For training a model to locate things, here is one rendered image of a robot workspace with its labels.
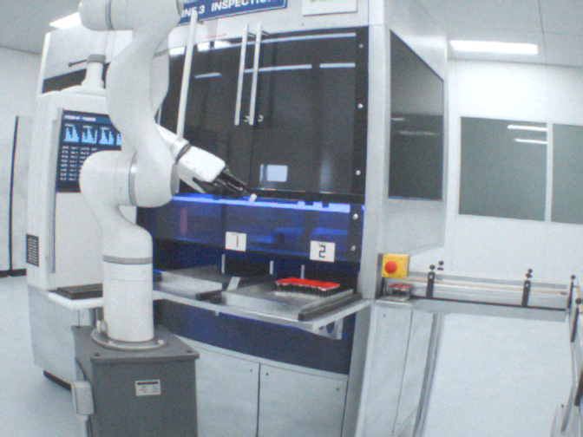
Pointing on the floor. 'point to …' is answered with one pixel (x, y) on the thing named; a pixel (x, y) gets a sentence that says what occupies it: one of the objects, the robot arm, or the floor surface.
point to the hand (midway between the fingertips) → (234, 188)
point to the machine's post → (382, 107)
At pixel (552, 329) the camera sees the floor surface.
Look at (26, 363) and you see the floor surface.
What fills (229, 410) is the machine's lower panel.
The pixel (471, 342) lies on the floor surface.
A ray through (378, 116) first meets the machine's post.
